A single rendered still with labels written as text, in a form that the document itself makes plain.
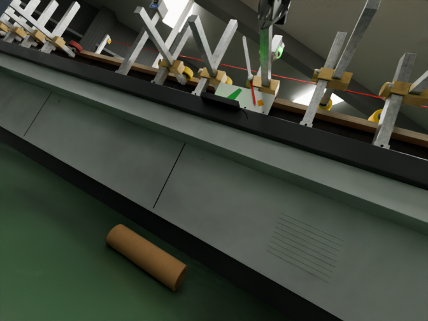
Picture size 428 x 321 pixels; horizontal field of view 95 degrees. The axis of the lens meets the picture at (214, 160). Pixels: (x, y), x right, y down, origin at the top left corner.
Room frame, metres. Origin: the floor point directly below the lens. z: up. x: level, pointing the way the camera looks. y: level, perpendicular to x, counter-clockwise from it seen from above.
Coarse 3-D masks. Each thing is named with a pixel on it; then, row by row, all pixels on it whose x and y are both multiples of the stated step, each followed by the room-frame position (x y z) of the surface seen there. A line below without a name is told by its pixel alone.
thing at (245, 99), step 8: (224, 88) 0.83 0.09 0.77; (232, 88) 0.82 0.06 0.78; (240, 88) 0.80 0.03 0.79; (224, 96) 0.82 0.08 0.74; (240, 96) 0.80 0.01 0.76; (248, 96) 0.79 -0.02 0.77; (256, 96) 0.78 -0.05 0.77; (264, 96) 0.77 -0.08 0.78; (272, 96) 0.76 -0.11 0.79; (240, 104) 0.79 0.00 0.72; (248, 104) 0.78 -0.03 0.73; (256, 104) 0.77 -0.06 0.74; (264, 104) 0.76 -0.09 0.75; (264, 112) 0.76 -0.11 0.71
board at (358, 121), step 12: (60, 48) 1.55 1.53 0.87; (96, 60) 1.44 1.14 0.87; (108, 60) 1.34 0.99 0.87; (120, 60) 1.30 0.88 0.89; (144, 72) 1.27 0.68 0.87; (156, 72) 1.19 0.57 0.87; (192, 84) 1.13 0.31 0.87; (288, 108) 0.93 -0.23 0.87; (300, 108) 0.88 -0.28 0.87; (336, 120) 0.85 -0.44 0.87; (348, 120) 0.81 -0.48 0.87; (360, 120) 0.80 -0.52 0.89; (372, 132) 0.82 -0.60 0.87; (396, 132) 0.75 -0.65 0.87; (408, 132) 0.74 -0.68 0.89; (420, 144) 0.75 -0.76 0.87
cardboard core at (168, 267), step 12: (120, 228) 0.76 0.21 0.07; (108, 240) 0.75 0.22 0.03; (120, 240) 0.73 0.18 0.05; (132, 240) 0.73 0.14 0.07; (144, 240) 0.74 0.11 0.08; (120, 252) 0.73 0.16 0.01; (132, 252) 0.71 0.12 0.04; (144, 252) 0.70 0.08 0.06; (156, 252) 0.70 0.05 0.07; (144, 264) 0.69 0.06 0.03; (156, 264) 0.68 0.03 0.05; (168, 264) 0.67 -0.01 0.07; (180, 264) 0.68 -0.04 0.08; (156, 276) 0.68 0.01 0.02; (168, 276) 0.66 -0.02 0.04; (180, 276) 0.72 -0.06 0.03
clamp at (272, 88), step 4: (256, 76) 0.79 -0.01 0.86; (256, 80) 0.79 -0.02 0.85; (260, 80) 0.78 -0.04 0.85; (272, 80) 0.76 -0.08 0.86; (276, 80) 0.76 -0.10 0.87; (248, 84) 0.80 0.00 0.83; (256, 84) 0.78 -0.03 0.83; (260, 84) 0.78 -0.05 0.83; (272, 84) 0.76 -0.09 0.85; (276, 84) 0.76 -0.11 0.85; (248, 88) 0.82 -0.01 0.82; (260, 88) 0.78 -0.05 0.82; (264, 88) 0.77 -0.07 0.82; (268, 88) 0.76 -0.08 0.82; (272, 88) 0.76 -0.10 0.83; (276, 88) 0.76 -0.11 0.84; (264, 92) 0.80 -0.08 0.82; (268, 92) 0.79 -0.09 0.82; (272, 92) 0.78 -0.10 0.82; (276, 92) 0.80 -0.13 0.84
